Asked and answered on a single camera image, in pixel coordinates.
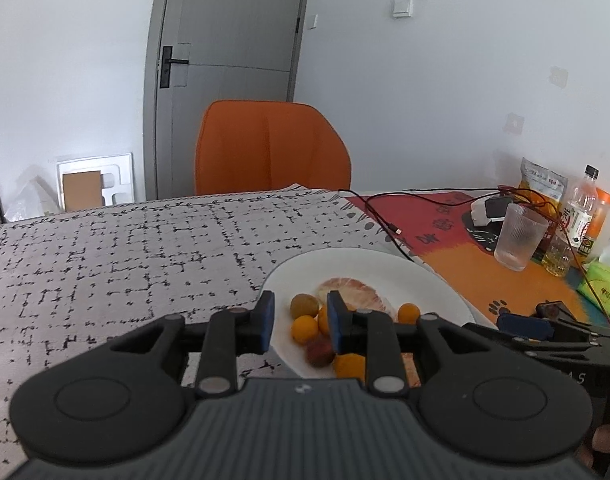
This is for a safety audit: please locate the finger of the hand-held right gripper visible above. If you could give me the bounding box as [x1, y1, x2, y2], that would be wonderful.
[496, 313, 610, 357]
[535, 301, 610, 341]

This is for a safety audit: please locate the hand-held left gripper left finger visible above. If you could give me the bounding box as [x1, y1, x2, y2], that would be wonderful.
[108, 290, 276, 401]

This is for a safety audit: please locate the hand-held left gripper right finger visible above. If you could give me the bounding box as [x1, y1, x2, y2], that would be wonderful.
[326, 291, 488, 397]

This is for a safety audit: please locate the reddish brown jujube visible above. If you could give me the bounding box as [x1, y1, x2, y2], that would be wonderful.
[306, 337, 336, 367]

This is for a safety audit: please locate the small olive brown fruit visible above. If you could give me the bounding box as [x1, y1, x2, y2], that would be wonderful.
[290, 294, 320, 318]

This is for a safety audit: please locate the peeled pomelo segment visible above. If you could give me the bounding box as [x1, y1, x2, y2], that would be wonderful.
[317, 276, 401, 322]

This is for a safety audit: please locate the orange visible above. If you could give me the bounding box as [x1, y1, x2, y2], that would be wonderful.
[333, 353, 367, 381]

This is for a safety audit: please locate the white plate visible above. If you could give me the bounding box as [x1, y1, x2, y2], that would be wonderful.
[261, 247, 498, 392]

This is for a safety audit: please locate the small bottle of yellow oil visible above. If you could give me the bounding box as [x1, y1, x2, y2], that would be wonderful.
[541, 230, 576, 278]

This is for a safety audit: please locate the green tissue pack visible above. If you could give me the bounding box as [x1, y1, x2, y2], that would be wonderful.
[577, 257, 610, 326]

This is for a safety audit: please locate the clear ribbed cup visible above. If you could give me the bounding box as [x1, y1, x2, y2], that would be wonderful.
[494, 202, 550, 272]

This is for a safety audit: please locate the clear bottle with black cap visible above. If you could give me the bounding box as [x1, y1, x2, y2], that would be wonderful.
[560, 165, 600, 251]

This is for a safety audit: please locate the bottle with orange lid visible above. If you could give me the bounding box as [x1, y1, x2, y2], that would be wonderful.
[580, 187, 610, 256]

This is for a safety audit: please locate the red and orange placemat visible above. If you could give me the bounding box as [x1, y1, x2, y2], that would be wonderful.
[345, 190, 610, 333]

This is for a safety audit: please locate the white and black device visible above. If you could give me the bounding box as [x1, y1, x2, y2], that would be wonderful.
[467, 195, 523, 226]

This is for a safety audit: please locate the yellow snack packet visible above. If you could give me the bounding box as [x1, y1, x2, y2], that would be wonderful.
[516, 156, 569, 211]

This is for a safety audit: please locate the printed grey tablecloth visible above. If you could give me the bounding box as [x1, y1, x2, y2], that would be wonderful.
[0, 183, 421, 480]

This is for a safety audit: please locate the orange chair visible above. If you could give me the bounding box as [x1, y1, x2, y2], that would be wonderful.
[195, 100, 352, 196]

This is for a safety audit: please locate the white foam packaging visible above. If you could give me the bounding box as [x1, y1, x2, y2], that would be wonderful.
[55, 151, 135, 211]

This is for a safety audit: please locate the brown cardboard sheet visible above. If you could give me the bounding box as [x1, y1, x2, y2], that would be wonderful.
[62, 170, 104, 210]

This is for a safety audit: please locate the clear plastic bag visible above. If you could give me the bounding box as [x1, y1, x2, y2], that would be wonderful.
[5, 177, 58, 221]

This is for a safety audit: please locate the grey door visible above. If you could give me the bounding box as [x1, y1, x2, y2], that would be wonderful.
[144, 0, 313, 201]

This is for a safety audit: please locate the black cable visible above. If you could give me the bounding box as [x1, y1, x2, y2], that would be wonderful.
[337, 189, 500, 261]

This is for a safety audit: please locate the black door handle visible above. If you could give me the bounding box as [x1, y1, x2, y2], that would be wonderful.
[157, 46, 190, 90]

